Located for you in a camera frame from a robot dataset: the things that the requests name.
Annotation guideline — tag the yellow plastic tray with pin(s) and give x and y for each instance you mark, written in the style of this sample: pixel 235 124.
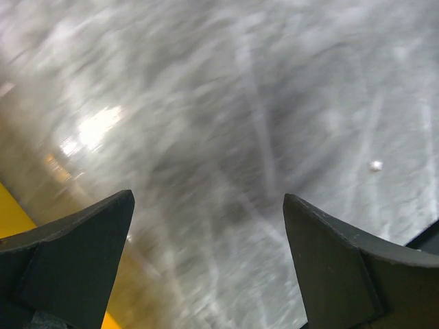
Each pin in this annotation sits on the yellow plastic tray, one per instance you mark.
pixel 13 212

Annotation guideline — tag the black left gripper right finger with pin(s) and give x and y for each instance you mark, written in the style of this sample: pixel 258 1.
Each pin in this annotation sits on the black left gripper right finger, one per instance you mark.
pixel 349 278

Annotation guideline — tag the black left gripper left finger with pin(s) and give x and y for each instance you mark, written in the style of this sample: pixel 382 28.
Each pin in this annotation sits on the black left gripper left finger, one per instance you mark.
pixel 72 260

